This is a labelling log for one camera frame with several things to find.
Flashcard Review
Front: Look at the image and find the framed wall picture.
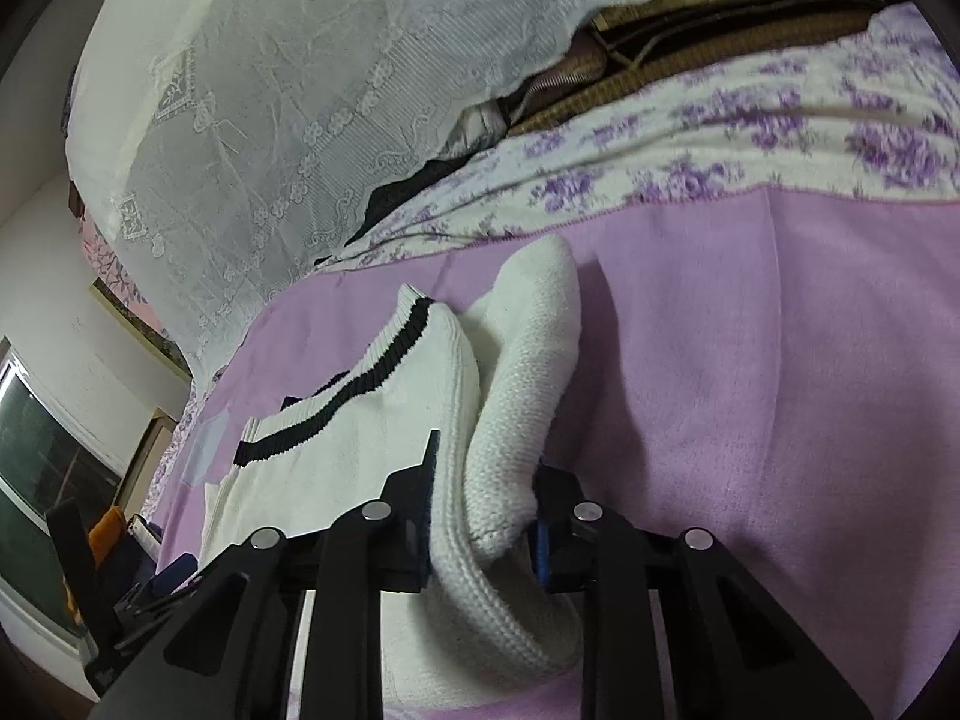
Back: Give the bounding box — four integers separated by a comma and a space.
90, 277, 194, 382

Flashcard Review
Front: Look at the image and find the dark cloth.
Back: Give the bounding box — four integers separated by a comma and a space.
352, 157, 481, 245

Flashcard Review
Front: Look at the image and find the window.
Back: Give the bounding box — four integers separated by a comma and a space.
0, 349, 125, 642

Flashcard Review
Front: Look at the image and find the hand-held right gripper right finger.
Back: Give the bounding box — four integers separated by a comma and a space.
529, 465, 875, 720

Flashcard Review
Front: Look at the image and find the wooden frame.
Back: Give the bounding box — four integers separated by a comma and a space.
116, 409, 182, 520

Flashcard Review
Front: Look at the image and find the pale folded cloth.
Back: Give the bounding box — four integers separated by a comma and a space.
442, 101, 518, 158

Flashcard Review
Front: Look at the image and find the white sweater with black stripes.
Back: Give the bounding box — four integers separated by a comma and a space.
202, 234, 584, 706

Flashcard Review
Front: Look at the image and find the pink floral wall hanging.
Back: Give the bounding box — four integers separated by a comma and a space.
71, 180, 181, 350

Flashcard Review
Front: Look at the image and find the orange cloth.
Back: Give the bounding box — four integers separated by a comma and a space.
64, 506, 127, 616

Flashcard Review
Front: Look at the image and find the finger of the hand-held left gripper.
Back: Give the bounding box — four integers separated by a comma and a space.
112, 555, 202, 616

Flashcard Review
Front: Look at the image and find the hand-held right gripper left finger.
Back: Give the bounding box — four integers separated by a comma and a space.
97, 431, 440, 720

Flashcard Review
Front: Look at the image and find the purple floral bed sheet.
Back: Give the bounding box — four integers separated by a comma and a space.
154, 0, 960, 518

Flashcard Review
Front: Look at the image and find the white lace cloth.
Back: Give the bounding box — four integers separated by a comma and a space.
64, 0, 886, 376

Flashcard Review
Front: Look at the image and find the purple blanket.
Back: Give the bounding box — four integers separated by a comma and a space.
142, 191, 960, 720

